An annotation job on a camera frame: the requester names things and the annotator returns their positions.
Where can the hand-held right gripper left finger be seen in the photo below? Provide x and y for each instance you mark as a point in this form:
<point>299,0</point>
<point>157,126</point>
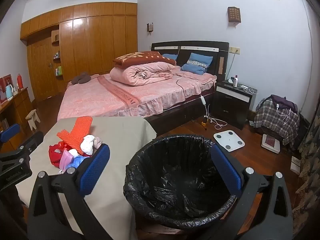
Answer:
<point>95,170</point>

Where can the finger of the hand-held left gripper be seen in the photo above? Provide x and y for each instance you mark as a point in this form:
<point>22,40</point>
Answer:
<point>31,141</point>
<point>10,131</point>

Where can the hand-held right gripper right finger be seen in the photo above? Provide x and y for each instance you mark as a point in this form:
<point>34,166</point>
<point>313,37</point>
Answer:
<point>225,170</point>

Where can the blue plastic bag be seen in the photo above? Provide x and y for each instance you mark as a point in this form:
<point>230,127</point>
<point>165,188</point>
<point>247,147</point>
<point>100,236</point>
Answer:
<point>76,162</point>

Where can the red cloth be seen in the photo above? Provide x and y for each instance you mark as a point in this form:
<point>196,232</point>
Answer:
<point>53,155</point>

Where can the pink sock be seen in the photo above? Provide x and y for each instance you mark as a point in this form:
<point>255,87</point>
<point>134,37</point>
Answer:
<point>98,143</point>

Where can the white plastic bag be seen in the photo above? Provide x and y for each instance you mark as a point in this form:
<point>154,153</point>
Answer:
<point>87,143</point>

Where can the pink plastic packet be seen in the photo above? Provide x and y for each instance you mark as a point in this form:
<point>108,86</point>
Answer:
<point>65,158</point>

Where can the orange bubble wrap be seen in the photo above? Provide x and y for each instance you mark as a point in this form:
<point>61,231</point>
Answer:
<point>75,132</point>

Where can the black bag lined trash bin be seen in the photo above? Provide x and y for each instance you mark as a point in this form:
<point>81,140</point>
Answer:
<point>175,175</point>

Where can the wooden sideboard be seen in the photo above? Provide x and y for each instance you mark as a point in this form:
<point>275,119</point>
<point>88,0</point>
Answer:
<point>17,107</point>

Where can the small wooden stool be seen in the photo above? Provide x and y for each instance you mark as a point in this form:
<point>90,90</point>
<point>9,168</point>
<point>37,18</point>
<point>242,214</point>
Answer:
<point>32,115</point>

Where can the white bathroom scale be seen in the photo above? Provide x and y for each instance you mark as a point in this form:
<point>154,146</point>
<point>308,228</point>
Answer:
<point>230,140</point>

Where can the light blue kettle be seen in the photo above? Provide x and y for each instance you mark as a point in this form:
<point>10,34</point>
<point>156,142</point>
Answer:
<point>9,92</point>

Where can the beige covered table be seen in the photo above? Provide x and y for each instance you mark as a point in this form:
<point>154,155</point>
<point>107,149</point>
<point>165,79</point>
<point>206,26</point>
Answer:
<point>115,130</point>

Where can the yellow power strip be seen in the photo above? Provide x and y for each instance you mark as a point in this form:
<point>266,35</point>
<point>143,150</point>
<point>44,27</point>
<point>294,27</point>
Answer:
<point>205,122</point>

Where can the red thermos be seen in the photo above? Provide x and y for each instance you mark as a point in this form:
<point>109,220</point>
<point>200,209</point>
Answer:
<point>20,81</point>

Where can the white scale with red panel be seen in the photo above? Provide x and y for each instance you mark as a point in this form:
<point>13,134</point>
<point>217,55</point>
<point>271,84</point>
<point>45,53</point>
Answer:
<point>270,142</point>

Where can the dark nightstand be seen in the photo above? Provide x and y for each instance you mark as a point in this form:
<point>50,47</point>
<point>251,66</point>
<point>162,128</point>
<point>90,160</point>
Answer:
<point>230,107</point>

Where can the white paper box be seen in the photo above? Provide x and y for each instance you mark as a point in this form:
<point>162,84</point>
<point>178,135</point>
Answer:
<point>295,165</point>

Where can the pink bed sheet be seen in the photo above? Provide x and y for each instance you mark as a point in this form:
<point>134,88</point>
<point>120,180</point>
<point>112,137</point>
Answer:
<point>100,97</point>

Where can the white blanket controller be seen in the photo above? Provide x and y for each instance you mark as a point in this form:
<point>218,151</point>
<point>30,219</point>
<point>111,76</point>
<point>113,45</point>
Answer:
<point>202,100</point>

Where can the green bottle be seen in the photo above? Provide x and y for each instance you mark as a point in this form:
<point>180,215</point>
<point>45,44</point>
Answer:
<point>59,71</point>

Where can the grey flat panel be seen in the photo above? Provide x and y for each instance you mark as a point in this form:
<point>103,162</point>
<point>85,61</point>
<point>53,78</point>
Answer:
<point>253,100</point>

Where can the white power strip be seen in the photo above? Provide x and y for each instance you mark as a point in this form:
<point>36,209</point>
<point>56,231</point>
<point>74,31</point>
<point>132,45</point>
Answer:
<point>246,88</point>

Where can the patterned curtain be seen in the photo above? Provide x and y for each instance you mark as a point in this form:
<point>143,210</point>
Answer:
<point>310,160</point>

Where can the white bottle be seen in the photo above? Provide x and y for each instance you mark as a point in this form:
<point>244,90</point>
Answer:
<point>236,82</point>

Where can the purple garment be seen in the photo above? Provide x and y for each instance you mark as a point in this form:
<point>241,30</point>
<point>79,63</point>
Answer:
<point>285,102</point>

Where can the folded pink quilt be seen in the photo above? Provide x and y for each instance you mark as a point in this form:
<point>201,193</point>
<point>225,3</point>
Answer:
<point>140,75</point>

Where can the blue pillow with patterned band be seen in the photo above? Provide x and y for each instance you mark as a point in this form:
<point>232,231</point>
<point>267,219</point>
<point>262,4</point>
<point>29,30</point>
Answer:
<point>200,58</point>

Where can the wooden wardrobe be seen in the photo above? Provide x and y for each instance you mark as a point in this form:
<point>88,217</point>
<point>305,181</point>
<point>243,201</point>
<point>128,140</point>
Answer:
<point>100,42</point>

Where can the red patterned pillow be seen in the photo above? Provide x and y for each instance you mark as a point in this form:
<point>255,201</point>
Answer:
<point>140,57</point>

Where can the plain blue pillow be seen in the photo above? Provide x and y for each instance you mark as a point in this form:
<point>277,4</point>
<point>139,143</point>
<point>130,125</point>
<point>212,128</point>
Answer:
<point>170,56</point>

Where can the red photo frame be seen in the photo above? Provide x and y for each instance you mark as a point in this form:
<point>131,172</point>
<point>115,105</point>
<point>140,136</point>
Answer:
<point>5,85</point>

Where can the wall socket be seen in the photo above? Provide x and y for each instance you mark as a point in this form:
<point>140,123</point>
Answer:
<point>235,50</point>

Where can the small wall lamp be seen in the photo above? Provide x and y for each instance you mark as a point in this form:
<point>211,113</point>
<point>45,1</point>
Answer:
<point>150,27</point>

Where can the large wooden wall lamp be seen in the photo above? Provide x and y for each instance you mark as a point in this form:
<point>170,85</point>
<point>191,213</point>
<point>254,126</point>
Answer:
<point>233,15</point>

